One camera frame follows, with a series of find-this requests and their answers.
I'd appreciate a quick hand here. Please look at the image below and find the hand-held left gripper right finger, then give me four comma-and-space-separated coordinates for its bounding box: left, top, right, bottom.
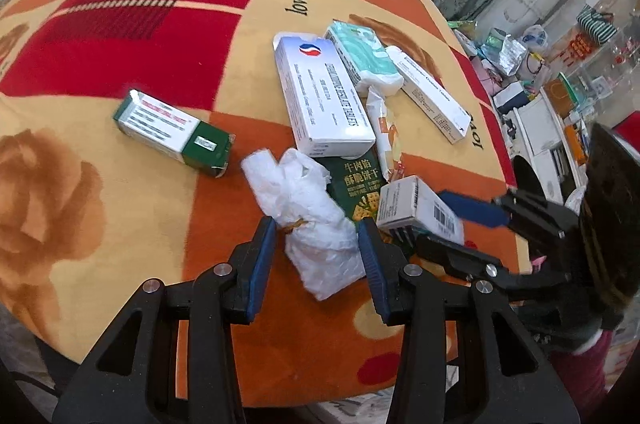
356, 218, 583, 424

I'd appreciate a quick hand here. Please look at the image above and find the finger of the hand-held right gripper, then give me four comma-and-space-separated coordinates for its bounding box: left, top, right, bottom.
415, 234, 532, 299
438, 188, 581, 249

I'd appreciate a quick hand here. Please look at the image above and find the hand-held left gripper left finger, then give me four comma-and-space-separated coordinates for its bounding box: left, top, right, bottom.
52, 216, 278, 424

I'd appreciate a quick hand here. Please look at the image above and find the small white barcode box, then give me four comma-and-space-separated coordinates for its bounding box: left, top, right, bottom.
376, 175, 465, 245

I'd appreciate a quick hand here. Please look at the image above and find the dark green cracker packet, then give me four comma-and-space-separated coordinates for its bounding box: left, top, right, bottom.
320, 146, 401, 229

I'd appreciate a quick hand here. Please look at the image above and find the black round bin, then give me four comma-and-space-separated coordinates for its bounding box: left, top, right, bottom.
580, 123, 640, 312

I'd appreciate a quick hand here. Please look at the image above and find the white and orange snack wrapper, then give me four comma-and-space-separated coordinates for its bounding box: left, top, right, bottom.
366, 86, 405, 182

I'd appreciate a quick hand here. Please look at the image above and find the long white medicine box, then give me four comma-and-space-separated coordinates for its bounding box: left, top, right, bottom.
385, 45, 473, 145

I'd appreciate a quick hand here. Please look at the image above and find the green and white medicine box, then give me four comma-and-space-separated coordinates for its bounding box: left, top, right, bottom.
112, 88, 236, 179

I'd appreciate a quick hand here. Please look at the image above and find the large white medicine box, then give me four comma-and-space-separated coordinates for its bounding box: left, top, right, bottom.
272, 32, 377, 159

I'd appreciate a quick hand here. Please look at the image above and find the teal and white tissue pack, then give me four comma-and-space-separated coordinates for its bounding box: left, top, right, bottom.
324, 20, 405, 97

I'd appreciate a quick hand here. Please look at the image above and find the person's right forearm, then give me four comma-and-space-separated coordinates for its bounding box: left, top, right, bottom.
520, 304, 621, 400

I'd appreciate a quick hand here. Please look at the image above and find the white television cabinet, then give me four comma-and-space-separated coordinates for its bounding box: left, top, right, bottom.
507, 94, 601, 205

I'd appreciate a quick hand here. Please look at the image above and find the white and navy bag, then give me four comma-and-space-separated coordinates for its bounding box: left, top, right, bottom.
492, 81, 531, 115

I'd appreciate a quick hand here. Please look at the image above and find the orange gift bag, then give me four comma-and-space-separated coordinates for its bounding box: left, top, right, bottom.
542, 74, 583, 115

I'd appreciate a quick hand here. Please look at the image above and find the silver foil bag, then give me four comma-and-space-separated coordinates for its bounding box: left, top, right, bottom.
492, 34, 528, 77

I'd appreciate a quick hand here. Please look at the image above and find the white and blue plastic bag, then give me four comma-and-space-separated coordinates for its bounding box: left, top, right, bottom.
520, 24, 550, 54

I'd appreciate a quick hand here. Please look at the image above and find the red hanging decoration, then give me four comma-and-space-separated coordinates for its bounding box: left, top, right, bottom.
557, 31, 601, 64

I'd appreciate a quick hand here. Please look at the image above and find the green striped bag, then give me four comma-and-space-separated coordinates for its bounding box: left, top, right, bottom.
576, 6, 618, 44

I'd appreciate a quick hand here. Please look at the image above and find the printed red and yellow blanket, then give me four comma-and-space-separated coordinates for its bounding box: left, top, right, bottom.
0, 0, 531, 407

